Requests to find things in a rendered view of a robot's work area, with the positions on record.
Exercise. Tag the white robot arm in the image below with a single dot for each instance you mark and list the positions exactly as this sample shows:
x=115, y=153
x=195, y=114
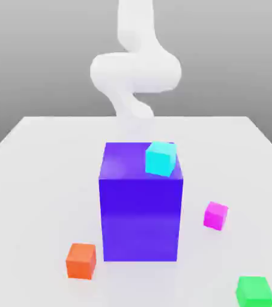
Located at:
x=135, y=72

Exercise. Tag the small cyan cube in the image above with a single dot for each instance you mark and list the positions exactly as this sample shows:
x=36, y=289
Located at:
x=159, y=159

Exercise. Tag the small magenta cube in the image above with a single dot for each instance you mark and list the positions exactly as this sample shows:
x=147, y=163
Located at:
x=215, y=215

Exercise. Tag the small orange cube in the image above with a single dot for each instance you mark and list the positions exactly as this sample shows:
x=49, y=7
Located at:
x=80, y=262

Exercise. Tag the small green cube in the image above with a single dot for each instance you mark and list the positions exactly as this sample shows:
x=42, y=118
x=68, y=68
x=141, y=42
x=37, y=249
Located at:
x=254, y=291

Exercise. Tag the large purple box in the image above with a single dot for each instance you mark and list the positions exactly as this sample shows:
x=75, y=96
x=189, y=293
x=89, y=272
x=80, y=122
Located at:
x=140, y=215

